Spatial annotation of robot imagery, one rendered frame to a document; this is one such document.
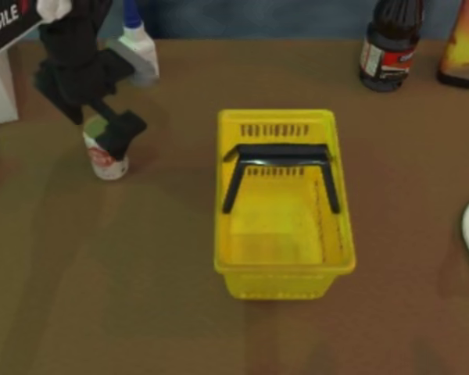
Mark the orange bottle with dark base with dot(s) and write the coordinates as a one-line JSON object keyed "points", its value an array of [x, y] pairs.
{"points": [[463, 51]]}

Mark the white spray bottle, blue top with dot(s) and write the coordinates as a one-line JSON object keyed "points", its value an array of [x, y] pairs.
{"points": [[142, 37]]}

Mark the small white red cup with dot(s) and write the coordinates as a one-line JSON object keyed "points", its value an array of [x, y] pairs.
{"points": [[107, 164]]}

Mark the dark sauce bottle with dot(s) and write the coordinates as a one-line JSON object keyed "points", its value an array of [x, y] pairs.
{"points": [[391, 54]]}

